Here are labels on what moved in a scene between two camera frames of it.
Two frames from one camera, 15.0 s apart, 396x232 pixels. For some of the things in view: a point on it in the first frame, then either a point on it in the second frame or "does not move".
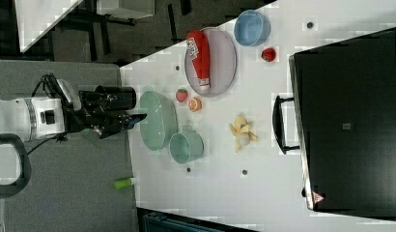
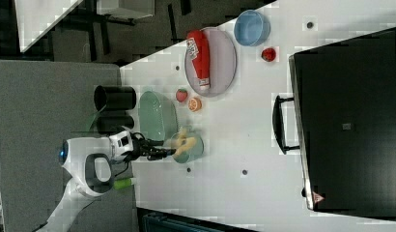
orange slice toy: x=195 y=104 does not move
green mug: x=186 y=146 does not move
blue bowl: x=251 y=27 does not move
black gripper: x=90 y=110 -> x=130 y=146
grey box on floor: x=126 y=9 does not move
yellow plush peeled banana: x=241 y=130 -> x=182 y=141
